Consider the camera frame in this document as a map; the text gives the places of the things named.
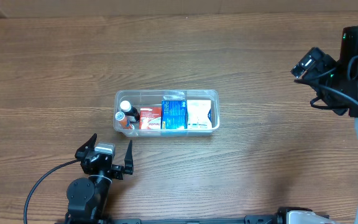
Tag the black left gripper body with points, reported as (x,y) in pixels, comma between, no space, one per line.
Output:
(117,170)

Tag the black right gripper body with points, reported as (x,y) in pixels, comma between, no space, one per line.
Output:
(321,70)

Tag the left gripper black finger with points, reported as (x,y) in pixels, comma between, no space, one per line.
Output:
(128,160)
(88,146)

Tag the orange tablet tube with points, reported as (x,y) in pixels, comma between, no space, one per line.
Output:
(122,119)

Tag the red caplets box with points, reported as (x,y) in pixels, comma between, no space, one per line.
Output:
(150,118)

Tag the dark brown syrup bottle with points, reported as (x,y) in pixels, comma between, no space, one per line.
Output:
(131,112)

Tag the blue lozenge box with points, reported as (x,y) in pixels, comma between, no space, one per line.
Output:
(174,114)

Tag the white medicine box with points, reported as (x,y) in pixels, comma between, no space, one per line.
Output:
(199,114)

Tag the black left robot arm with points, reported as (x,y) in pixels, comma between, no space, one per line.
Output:
(87,196)

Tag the clear plastic container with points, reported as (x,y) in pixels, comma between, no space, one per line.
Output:
(147,98)

